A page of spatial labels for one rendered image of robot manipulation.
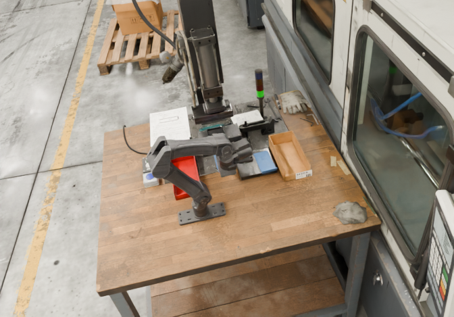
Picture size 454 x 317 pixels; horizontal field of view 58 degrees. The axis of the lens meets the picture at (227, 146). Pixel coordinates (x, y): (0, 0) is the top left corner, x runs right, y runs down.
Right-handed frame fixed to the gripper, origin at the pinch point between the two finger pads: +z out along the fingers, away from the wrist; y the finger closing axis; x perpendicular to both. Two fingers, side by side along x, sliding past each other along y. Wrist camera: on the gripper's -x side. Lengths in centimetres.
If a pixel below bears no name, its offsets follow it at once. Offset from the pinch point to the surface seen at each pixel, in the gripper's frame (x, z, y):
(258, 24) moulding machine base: -95, 246, 227
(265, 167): -18.7, 9.7, -0.7
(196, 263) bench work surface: 19.8, -8.5, -35.9
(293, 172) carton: -30.1, 8.5, -5.8
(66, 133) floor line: 123, 192, 116
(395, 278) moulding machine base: -56, 0, -59
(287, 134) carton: -33.9, 15.1, 14.0
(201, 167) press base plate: 9.7, 18.2, 7.8
